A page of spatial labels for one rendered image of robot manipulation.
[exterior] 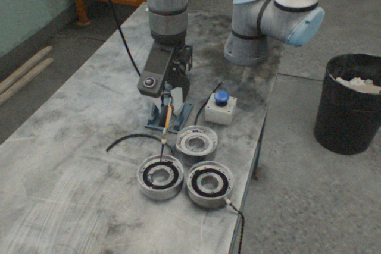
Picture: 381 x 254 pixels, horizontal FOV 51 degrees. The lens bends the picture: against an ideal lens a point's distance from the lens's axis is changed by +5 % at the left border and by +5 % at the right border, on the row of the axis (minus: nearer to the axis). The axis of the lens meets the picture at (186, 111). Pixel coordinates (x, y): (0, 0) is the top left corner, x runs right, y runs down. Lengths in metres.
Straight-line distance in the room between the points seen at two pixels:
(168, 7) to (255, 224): 1.28
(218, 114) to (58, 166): 0.41
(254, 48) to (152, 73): 0.57
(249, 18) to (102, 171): 0.61
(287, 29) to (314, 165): 1.10
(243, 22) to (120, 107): 0.45
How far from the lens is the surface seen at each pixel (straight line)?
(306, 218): 1.89
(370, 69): 2.21
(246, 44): 1.24
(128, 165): 0.94
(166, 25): 0.73
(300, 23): 1.11
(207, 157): 0.91
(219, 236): 0.82
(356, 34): 3.27
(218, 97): 1.01
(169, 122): 0.85
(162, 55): 0.75
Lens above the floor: 1.50
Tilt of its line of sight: 41 degrees down
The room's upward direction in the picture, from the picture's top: straight up
